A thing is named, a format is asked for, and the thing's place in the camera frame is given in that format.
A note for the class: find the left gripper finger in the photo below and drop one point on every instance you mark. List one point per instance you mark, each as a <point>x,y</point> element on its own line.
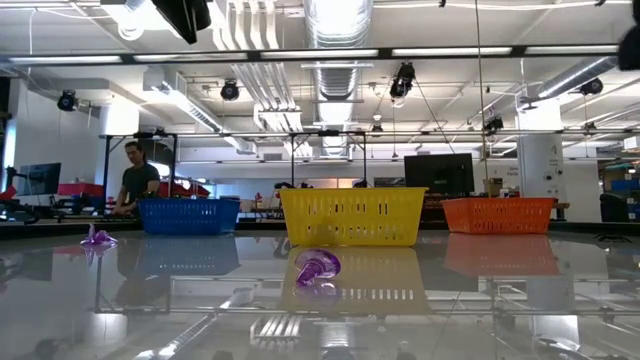
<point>202,17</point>
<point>180,15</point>

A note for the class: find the purple witch hat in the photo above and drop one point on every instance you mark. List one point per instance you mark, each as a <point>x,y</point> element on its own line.
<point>106,238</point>
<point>90,238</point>
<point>317,267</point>

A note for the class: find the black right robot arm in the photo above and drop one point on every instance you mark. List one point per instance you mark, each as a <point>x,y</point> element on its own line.
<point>631,50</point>

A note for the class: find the dark monitor on arm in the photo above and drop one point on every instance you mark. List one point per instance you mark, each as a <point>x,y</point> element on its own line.
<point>40,179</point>

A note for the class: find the horizontal overhead beam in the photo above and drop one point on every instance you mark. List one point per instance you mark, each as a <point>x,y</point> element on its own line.
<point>280,54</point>

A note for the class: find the white ceiling pipes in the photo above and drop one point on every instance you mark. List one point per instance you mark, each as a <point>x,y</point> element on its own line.
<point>270,90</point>

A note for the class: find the person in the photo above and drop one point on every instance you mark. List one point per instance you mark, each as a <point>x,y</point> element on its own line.
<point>137,180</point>

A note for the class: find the blue plastic basket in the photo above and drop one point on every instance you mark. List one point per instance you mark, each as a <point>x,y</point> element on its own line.
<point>189,217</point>

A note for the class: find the red and black robot equipment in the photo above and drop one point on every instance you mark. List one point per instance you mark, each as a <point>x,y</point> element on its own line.
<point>75,192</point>

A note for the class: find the yellow plastic basket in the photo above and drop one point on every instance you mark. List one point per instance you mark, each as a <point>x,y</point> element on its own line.
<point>352,220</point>

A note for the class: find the black monitor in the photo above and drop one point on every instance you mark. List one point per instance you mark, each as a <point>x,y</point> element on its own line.
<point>440,175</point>

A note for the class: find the orange plastic basket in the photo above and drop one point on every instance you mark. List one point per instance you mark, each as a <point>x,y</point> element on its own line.
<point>500,215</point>

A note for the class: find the white round column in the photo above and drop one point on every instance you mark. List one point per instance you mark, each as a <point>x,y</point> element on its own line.
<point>540,160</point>

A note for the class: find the black office chair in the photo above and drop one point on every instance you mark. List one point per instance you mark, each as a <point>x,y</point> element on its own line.
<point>612,207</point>

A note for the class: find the black plastic spider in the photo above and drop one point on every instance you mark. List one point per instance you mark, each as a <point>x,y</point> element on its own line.
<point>612,237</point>

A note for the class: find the white rectangular duct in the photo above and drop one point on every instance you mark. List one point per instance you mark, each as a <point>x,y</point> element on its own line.
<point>185,105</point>

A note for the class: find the silver ribbed ventilation duct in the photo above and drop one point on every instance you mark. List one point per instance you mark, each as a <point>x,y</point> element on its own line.
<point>340,90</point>

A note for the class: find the black metal rack frame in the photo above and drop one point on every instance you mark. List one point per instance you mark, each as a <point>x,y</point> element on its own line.
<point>106,170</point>

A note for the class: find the slanted silver duct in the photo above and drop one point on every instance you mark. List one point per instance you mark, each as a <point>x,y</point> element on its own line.
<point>575,75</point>

